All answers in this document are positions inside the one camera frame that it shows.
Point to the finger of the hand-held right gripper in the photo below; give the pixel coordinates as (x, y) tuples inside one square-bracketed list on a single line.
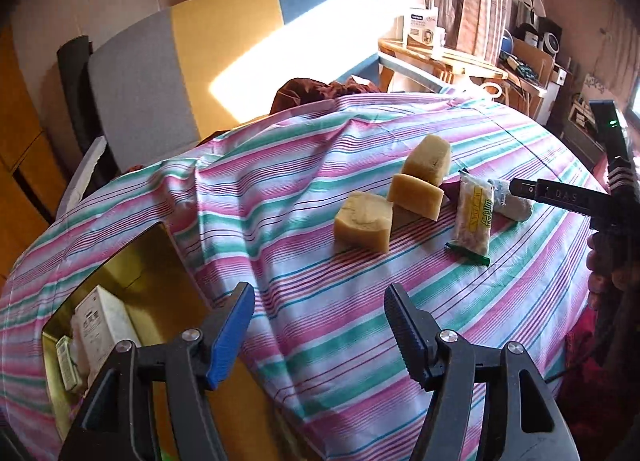
[(560, 196)]

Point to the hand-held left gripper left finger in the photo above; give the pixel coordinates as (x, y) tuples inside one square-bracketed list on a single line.
[(230, 336)]

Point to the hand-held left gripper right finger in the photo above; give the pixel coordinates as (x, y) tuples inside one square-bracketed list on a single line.
[(402, 326)]

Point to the green yellow snack packet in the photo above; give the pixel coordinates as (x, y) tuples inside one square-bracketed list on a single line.
[(472, 218)]

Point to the gold metal tin box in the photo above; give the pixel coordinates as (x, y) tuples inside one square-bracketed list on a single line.
[(145, 281)]

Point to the yellow soap block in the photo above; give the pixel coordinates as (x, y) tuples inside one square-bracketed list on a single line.
[(427, 158), (362, 223), (415, 196)]

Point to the white cardboard box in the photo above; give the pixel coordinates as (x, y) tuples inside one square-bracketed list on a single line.
[(105, 326)]

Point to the person's right hand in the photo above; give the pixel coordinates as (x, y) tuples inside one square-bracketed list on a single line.
[(597, 266)]

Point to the white cabinet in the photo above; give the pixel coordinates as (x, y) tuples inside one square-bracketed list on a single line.
[(555, 91)]

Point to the pink green striped cloth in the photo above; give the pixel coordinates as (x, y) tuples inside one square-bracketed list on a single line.
[(310, 301)]

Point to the brown cardboard box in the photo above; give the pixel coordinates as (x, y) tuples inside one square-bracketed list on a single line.
[(530, 56)]

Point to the white round fan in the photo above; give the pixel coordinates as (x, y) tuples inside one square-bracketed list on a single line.
[(550, 38)]

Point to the clear tape roll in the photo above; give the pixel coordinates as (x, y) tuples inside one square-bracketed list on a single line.
[(483, 89)]

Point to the blue round object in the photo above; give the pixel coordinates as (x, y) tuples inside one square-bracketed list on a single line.
[(506, 43)]

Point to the wooden side table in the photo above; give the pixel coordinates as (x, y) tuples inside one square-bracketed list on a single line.
[(450, 58)]

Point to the striped beige curtain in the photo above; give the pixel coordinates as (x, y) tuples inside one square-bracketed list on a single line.
[(480, 1)]

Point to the white mug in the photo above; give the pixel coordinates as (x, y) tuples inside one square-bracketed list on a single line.
[(438, 41)]

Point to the red patterned clothing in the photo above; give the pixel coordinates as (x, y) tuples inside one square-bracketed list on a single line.
[(590, 391)]

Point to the white blue product box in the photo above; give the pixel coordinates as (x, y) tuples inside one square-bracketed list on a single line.
[(420, 28)]

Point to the white foam piece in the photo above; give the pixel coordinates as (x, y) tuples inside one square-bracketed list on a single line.
[(90, 166)]

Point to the brown crumpled cloth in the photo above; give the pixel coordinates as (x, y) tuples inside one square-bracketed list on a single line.
[(310, 91)]

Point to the grey yellow blue sofa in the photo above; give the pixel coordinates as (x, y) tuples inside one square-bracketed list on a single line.
[(150, 76)]

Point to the wooden wardrobe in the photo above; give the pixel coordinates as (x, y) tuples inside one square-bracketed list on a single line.
[(20, 141)]

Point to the black rolled mat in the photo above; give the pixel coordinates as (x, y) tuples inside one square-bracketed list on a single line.
[(75, 91)]

